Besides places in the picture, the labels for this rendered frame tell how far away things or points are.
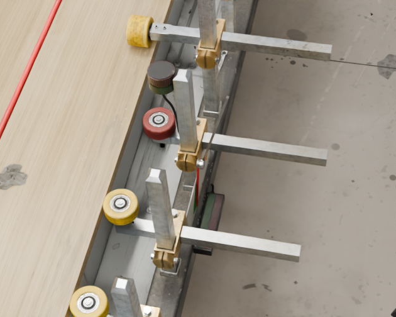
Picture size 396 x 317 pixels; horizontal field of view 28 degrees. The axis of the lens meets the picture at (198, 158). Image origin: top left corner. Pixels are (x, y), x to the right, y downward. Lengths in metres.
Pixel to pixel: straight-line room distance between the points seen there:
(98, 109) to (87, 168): 0.18
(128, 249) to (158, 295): 0.21
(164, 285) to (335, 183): 1.16
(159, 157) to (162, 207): 0.57
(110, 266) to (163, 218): 0.39
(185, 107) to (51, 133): 0.37
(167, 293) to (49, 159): 0.43
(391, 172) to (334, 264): 0.45
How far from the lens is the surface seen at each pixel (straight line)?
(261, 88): 3.17
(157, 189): 1.60
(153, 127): 1.91
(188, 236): 1.83
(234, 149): 1.93
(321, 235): 2.79
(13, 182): 1.88
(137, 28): 2.05
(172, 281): 1.92
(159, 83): 1.71
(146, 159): 2.21
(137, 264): 2.04
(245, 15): 2.45
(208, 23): 1.92
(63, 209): 1.82
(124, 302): 1.49
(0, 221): 1.84
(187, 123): 1.82
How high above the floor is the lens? 2.41
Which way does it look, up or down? 54 degrees down
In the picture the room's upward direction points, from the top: 5 degrees counter-clockwise
